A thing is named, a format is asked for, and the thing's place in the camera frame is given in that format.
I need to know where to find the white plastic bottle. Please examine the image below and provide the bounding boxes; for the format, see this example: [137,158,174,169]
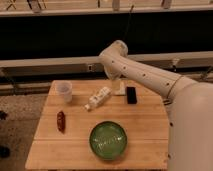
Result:
[85,87,111,111]

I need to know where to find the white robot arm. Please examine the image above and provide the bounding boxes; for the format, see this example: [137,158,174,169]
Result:
[99,40,213,171]

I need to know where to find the green ceramic bowl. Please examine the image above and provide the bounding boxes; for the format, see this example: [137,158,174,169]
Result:
[89,121,128,161]

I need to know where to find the white rectangular block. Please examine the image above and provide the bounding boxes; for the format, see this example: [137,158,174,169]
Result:
[115,82,126,96]

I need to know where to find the black rectangular block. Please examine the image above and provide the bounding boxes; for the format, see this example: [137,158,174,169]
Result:
[126,87,137,104]

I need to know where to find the clear plastic cup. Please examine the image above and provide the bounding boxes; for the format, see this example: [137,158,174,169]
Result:
[55,81,72,103]

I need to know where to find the black hanging cable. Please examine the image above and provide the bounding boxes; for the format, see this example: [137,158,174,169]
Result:
[122,4,135,43]

